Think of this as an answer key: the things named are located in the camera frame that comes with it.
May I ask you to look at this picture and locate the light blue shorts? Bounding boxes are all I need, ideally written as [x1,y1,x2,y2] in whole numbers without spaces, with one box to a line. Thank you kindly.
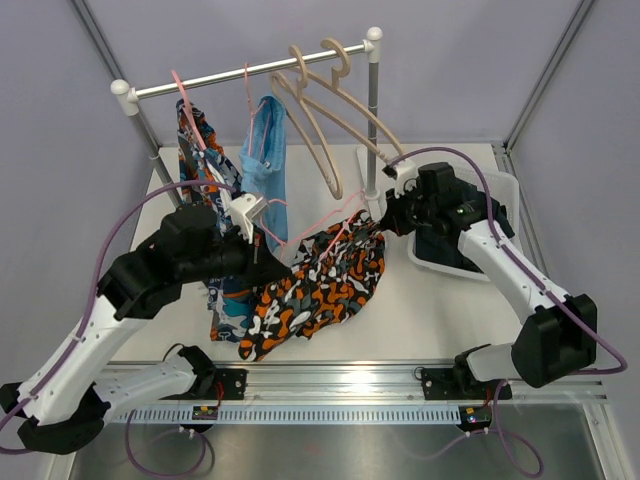
[239,95,288,252]

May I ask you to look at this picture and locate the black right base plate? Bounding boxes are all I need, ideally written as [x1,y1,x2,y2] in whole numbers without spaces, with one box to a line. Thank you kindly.
[413,347,500,401]

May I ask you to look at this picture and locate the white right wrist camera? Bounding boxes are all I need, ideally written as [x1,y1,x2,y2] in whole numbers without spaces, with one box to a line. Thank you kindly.
[383,159,418,198]

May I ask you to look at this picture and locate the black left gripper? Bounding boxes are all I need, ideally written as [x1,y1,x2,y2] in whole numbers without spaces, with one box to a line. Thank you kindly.
[179,223,290,293]

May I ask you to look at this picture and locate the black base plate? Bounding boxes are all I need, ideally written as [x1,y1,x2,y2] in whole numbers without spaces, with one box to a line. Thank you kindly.
[163,368,248,401]
[413,347,500,401]

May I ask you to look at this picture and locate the pink hanger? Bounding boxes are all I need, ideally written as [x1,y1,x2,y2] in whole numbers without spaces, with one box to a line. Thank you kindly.
[260,188,365,261]
[171,69,214,164]
[243,62,272,172]

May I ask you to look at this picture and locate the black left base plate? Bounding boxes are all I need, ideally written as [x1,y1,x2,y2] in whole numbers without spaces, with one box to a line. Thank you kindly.
[163,368,248,401]

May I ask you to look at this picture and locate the white slotted cable duct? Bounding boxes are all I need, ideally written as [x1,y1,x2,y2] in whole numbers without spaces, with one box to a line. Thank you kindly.
[116,404,462,425]

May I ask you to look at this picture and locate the orange black camouflage shorts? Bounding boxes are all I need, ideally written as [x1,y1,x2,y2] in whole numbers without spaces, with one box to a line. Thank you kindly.
[238,209,386,362]

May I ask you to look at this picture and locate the dark navy shorts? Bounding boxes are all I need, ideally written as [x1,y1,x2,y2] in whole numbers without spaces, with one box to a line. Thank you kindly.
[413,180,515,273]

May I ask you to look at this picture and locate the aluminium rail front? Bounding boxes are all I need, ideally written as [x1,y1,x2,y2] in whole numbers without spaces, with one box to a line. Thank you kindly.
[95,362,608,405]

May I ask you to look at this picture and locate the white plastic basket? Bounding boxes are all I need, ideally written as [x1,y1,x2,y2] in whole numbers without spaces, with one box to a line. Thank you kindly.
[407,164,520,282]

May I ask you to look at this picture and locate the white clothes rack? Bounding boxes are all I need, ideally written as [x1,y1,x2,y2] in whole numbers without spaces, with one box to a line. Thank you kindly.
[110,27,383,209]

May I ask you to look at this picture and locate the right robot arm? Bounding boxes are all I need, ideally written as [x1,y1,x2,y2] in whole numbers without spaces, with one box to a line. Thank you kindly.
[380,161,597,397]

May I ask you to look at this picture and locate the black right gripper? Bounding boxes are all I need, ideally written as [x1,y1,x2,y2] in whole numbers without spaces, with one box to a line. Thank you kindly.
[383,182,437,237]

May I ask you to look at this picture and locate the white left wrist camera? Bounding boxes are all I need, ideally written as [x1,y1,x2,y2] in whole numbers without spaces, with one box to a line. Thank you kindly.
[229,193,268,244]

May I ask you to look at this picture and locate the skull print colourful shorts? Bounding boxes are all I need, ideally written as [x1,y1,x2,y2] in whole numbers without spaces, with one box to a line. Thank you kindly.
[176,100,256,343]

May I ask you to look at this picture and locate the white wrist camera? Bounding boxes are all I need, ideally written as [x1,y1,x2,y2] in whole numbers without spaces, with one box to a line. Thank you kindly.
[229,193,268,244]
[383,159,418,198]

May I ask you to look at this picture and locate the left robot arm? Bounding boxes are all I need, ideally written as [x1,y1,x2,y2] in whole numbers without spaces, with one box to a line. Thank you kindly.
[1,204,290,455]

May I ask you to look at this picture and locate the beige hanger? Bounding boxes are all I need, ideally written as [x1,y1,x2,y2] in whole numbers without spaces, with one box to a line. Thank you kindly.
[295,37,404,165]
[269,45,343,200]

